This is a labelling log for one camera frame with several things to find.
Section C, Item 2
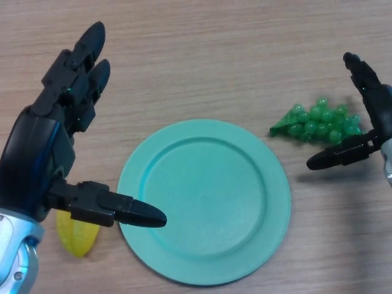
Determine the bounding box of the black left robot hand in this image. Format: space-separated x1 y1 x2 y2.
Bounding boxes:
0 21 168 229

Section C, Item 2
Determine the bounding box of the green round plate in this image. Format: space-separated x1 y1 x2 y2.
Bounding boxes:
117 118 292 285

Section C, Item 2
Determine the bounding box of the yellow starfruit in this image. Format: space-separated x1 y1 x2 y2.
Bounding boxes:
56 209 102 259

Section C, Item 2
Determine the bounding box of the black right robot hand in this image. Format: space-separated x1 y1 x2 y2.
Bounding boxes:
306 51 392 171

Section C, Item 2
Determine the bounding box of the green grape bunch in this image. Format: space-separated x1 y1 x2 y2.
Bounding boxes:
269 97 364 145

